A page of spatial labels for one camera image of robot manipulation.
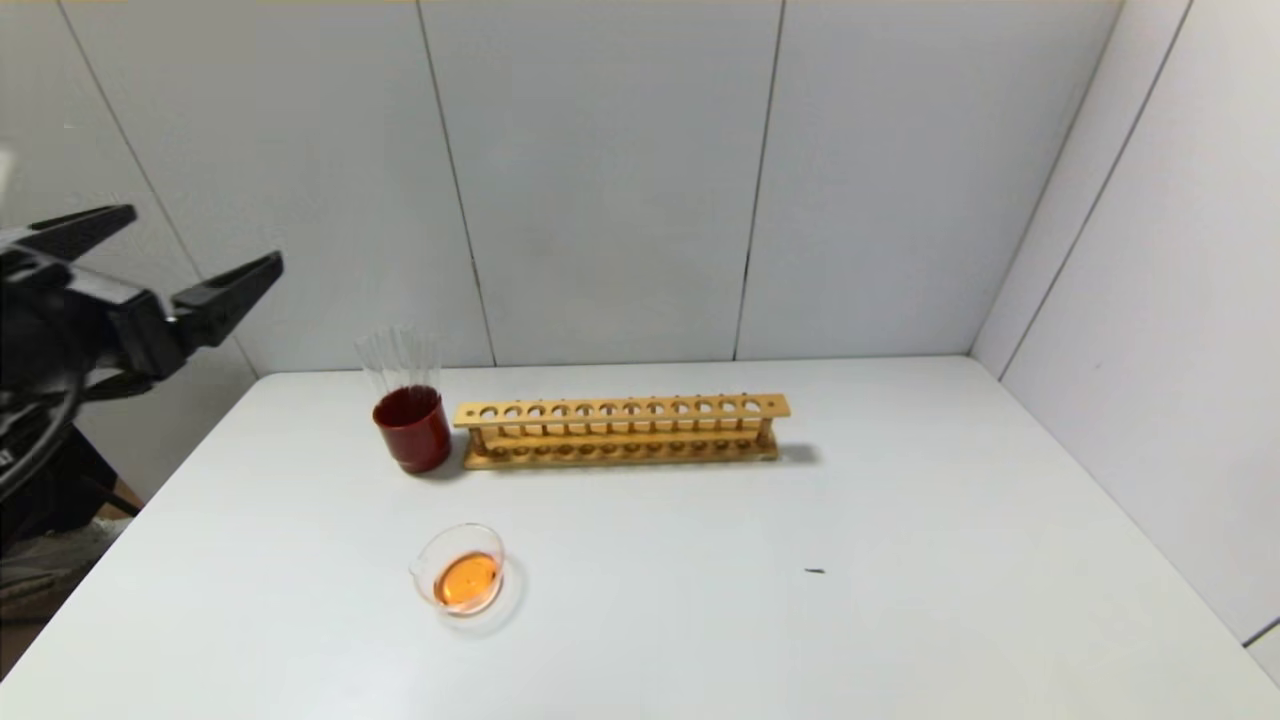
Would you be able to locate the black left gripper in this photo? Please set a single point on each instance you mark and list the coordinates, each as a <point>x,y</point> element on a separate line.
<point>118,305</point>

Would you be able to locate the test tube with red pigment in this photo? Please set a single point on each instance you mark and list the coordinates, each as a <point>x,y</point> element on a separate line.
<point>368,362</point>

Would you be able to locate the wooden test tube rack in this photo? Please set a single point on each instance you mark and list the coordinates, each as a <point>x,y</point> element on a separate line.
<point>620,440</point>

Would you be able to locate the red plastic cup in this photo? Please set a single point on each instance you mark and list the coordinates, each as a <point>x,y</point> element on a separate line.
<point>415,435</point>

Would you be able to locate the glass beaker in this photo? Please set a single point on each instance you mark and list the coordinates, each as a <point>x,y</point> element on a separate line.
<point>468,580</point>

